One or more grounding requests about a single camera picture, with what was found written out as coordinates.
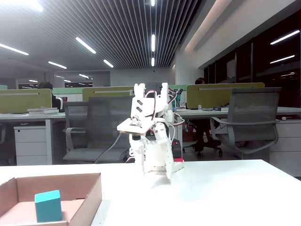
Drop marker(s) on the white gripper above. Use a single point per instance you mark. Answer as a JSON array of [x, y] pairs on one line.
[[150, 157]]

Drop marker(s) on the blue cube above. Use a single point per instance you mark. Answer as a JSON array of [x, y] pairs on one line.
[[48, 207]]

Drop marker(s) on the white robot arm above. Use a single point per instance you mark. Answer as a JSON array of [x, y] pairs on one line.
[[152, 155]]

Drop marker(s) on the brown cardboard box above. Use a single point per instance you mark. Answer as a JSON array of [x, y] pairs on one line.
[[77, 186]]

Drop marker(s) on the red and black table clamp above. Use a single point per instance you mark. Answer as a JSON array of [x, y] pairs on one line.
[[178, 150]]

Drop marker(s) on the grey mesh office chair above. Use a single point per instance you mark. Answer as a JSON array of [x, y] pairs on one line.
[[254, 110], [108, 117], [75, 113]]

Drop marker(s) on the upright row of books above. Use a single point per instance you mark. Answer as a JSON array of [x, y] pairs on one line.
[[132, 93]]

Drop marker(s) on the olive desk divider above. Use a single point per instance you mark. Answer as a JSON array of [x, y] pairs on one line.
[[98, 89], [211, 99], [23, 103]]

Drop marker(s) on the flat book on desk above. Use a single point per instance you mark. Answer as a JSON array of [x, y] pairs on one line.
[[221, 108]]

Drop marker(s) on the seated person black hair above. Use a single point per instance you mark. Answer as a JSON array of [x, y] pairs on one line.
[[200, 81], [56, 102]]

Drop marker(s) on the linear ceiling light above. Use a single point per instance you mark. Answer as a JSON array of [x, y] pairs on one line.
[[28, 4], [153, 42], [153, 2], [57, 65], [108, 63], [153, 62], [14, 49], [85, 45]]

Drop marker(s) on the green desk divider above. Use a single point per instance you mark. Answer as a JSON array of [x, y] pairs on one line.
[[68, 90]]

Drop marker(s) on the stack of books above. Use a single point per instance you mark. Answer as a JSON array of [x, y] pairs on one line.
[[42, 110]]

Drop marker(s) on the white drawer cabinet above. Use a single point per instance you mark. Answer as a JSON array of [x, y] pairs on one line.
[[30, 146], [287, 146]]

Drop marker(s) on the white office desk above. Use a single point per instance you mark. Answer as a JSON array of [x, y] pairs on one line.
[[289, 110], [23, 116]]

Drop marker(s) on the white wrist camera plate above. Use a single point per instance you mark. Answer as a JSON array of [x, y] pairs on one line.
[[131, 128]]

